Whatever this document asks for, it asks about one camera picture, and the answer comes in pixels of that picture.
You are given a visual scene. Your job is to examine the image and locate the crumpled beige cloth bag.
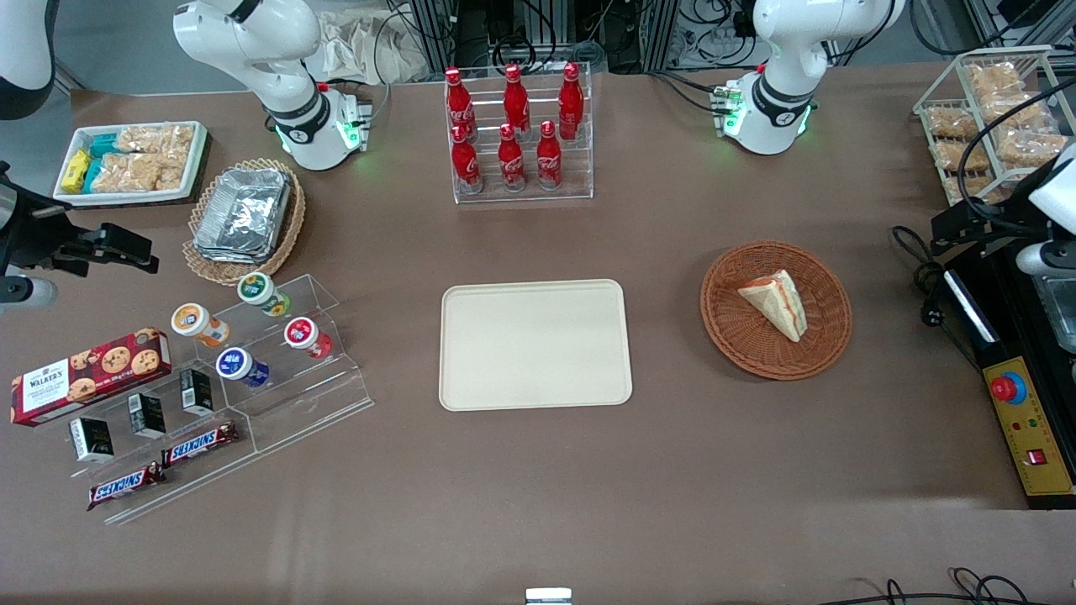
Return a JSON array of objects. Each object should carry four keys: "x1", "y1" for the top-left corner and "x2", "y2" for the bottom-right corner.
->
[{"x1": 304, "y1": 8, "x2": 431, "y2": 86}]

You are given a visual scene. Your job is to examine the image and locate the aluminium frame equipment rack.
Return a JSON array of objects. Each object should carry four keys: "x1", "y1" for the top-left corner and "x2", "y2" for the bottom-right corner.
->
[{"x1": 395, "y1": 0, "x2": 762, "y2": 76}]

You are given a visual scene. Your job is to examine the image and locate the red Walkers cookie box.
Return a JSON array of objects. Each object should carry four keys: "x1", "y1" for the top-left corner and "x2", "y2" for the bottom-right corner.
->
[{"x1": 10, "y1": 328, "x2": 173, "y2": 428}]

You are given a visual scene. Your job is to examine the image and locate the red cola bottle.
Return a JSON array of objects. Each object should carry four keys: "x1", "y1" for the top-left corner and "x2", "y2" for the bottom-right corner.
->
[
  {"x1": 558, "y1": 63, "x2": 585, "y2": 141},
  {"x1": 503, "y1": 64, "x2": 531, "y2": 139},
  {"x1": 498, "y1": 124, "x2": 527, "y2": 192},
  {"x1": 444, "y1": 67, "x2": 477, "y2": 144},
  {"x1": 451, "y1": 124, "x2": 484, "y2": 195},
  {"x1": 536, "y1": 120, "x2": 564, "y2": 191}
]

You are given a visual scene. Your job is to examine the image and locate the light tan wicker basket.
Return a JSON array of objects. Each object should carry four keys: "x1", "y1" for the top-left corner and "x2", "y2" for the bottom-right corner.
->
[{"x1": 182, "y1": 158, "x2": 307, "y2": 287}]

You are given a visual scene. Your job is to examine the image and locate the black power cable with plug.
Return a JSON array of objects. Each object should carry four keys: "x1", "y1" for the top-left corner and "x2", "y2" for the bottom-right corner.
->
[{"x1": 891, "y1": 224, "x2": 986, "y2": 372}]

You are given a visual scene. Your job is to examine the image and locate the black sealing machine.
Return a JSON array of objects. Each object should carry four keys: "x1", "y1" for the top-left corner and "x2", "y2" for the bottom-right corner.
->
[{"x1": 943, "y1": 238, "x2": 1076, "y2": 511}]

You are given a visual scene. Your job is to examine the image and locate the stack of foil trays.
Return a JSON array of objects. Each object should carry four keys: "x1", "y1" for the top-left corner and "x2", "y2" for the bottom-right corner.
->
[{"x1": 193, "y1": 167, "x2": 293, "y2": 265}]

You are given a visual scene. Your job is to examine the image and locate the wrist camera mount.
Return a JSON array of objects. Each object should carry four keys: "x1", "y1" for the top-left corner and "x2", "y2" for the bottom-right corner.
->
[
  {"x1": 1015, "y1": 239, "x2": 1076, "y2": 279},
  {"x1": 0, "y1": 276, "x2": 58, "y2": 308}
]

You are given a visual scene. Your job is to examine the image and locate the white rectangular snack tray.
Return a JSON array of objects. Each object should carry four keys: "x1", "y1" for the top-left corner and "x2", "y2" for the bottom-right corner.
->
[{"x1": 53, "y1": 121, "x2": 209, "y2": 208}]

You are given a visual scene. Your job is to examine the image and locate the Snickers chocolate bar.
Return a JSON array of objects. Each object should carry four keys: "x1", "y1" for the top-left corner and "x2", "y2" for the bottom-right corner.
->
[
  {"x1": 161, "y1": 421, "x2": 240, "y2": 469},
  {"x1": 87, "y1": 461, "x2": 167, "y2": 513}
]

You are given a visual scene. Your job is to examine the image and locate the orange lid yogurt cup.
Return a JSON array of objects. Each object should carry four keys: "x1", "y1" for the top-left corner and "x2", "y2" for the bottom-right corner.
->
[{"x1": 171, "y1": 303, "x2": 230, "y2": 349}]

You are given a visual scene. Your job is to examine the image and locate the clear stepped acrylic display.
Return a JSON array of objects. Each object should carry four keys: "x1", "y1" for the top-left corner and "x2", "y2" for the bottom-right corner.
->
[{"x1": 63, "y1": 273, "x2": 375, "y2": 527}]

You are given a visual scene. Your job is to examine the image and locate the green lid yogurt cup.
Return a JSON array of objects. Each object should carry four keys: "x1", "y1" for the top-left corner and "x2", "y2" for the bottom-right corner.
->
[{"x1": 236, "y1": 271, "x2": 292, "y2": 318}]

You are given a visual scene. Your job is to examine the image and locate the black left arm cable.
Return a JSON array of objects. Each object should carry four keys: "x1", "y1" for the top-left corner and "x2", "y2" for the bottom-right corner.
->
[{"x1": 957, "y1": 99, "x2": 1076, "y2": 233}]

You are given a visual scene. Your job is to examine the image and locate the brown round wicker basket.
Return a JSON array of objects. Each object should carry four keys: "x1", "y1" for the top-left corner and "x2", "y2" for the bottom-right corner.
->
[{"x1": 699, "y1": 240, "x2": 853, "y2": 382}]

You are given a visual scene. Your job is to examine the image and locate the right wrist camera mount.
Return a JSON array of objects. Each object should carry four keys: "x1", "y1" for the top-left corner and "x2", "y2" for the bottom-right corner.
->
[{"x1": 0, "y1": 276, "x2": 58, "y2": 308}]

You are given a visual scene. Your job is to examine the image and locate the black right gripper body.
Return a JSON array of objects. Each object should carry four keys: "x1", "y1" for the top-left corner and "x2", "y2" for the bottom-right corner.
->
[{"x1": 0, "y1": 162, "x2": 89, "y2": 278}]

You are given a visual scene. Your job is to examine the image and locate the small black carton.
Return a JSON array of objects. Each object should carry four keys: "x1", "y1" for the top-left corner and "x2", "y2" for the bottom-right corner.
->
[
  {"x1": 179, "y1": 368, "x2": 216, "y2": 418},
  {"x1": 68, "y1": 417, "x2": 116, "y2": 465},
  {"x1": 127, "y1": 392, "x2": 168, "y2": 440}
]

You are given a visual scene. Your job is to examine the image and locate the yellow snack pack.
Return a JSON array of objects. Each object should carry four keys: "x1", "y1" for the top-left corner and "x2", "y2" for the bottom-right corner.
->
[{"x1": 61, "y1": 150, "x2": 92, "y2": 194}]

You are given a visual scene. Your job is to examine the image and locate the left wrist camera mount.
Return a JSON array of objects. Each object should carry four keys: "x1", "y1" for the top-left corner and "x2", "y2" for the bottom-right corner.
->
[{"x1": 1015, "y1": 239, "x2": 1076, "y2": 279}]

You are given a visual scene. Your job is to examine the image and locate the white wire shelf rack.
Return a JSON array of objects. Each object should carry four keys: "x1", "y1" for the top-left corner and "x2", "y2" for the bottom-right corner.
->
[{"x1": 913, "y1": 46, "x2": 1076, "y2": 224}]

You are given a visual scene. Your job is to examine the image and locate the black floor cables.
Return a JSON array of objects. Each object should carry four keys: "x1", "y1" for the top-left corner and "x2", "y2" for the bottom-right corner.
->
[{"x1": 828, "y1": 566, "x2": 1056, "y2": 605}]

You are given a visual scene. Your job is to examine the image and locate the clear bag rice crackers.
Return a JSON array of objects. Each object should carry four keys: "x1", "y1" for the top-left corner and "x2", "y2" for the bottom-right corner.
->
[
  {"x1": 116, "y1": 124, "x2": 196, "y2": 157},
  {"x1": 91, "y1": 153, "x2": 187, "y2": 193}
]

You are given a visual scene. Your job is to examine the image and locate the beige rectangular plastic tray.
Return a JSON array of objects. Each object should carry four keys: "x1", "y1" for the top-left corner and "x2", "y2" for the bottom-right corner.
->
[{"x1": 438, "y1": 279, "x2": 634, "y2": 413}]

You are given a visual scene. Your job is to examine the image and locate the shiny steel pan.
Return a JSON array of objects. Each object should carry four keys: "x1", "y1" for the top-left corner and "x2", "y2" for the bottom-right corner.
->
[{"x1": 1032, "y1": 273, "x2": 1076, "y2": 354}]

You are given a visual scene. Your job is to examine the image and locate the triangular white bread sandwich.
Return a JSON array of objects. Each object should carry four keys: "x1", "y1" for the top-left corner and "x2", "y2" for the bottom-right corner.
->
[{"x1": 737, "y1": 269, "x2": 809, "y2": 344}]

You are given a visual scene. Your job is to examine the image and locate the red lid yogurt cup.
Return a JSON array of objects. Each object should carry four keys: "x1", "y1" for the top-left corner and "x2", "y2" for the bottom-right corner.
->
[{"x1": 283, "y1": 316, "x2": 334, "y2": 360}]

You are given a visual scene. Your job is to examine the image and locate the clear acrylic bottle rack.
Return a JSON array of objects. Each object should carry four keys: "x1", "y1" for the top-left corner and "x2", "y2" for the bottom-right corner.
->
[{"x1": 444, "y1": 61, "x2": 595, "y2": 205}]

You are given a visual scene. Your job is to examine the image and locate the blue lid yogurt cup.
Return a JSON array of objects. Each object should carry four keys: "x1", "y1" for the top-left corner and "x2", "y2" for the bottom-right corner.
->
[{"x1": 216, "y1": 347, "x2": 272, "y2": 390}]

